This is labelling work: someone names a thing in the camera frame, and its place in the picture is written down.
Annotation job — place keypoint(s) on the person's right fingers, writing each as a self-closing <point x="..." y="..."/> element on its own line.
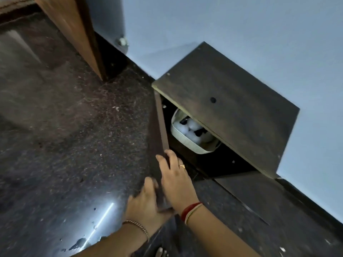
<point x="171" y="161"/>

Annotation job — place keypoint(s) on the metal door stopper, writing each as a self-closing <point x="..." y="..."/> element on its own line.
<point x="122" y="42"/>

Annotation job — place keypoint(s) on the white and black cloth items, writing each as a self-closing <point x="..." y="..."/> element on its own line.
<point x="194" y="131"/>

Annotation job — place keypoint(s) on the dark wooden cabinet door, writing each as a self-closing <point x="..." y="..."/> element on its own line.
<point x="158" y="125"/>

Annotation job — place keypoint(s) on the person's left fingers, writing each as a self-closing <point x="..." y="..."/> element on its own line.
<point x="151" y="185"/>

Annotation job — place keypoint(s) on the person's foot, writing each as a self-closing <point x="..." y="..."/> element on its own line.
<point x="161" y="252"/>

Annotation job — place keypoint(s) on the person's left hand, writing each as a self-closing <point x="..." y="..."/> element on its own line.
<point x="143" y="208"/>

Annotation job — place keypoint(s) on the dark wooden cabinet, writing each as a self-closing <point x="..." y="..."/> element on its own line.
<point x="230" y="104"/>

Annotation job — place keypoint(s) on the person's right forearm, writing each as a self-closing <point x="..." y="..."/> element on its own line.
<point x="219" y="235"/>

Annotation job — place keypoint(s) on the person's right hand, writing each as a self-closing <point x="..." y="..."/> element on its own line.
<point x="176" y="184"/>

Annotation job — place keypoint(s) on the brown wooden room door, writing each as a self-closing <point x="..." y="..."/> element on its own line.
<point x="72" y="32"/>

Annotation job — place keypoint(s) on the person's left forearm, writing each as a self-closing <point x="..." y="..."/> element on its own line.
<point x="115" y="243"/>

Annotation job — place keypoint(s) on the white plastic basket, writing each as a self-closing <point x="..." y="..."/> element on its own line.
<point x="179" y="136"/>

